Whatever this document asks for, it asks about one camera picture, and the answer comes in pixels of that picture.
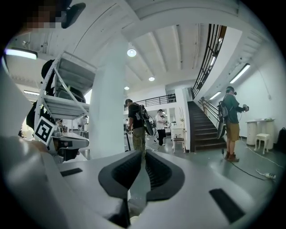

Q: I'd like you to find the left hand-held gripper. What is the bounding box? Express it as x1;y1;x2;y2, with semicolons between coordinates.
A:
33;116;90;162

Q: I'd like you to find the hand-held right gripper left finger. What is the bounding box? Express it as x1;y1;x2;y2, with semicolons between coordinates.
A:
3;135;143;229

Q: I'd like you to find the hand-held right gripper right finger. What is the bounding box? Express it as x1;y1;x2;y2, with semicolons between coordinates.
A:
139;150;268;229

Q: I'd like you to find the white metal shelf rack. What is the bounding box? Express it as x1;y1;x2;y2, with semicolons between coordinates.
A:
33;51;98;126

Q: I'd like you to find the white chair brown seat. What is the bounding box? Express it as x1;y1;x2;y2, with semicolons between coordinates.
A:
171;127;186;154

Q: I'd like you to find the white square pillar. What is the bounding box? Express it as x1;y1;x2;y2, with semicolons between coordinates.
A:
88;33;129;160

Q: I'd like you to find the dark wooden staircase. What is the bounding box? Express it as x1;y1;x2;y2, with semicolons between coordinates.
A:
187;100;227;153

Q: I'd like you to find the white power strip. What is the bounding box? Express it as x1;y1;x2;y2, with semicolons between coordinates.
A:
256;169;277;179

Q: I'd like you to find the white dressing table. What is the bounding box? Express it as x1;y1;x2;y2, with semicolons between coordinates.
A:
245;118;276;151

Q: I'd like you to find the white stool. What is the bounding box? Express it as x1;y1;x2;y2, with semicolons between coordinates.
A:
254;133;270;155

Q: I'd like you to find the black balcony railing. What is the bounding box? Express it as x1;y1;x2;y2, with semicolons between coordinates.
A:
124;94;177;110

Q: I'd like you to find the black backpack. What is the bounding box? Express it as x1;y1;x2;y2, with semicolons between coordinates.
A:
277;127;286;154

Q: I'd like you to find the black stair railing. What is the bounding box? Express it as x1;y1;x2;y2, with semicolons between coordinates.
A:
191;23;227;98

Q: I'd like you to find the black head-worn camera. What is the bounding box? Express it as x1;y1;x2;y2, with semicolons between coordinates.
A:
61;2;87;29

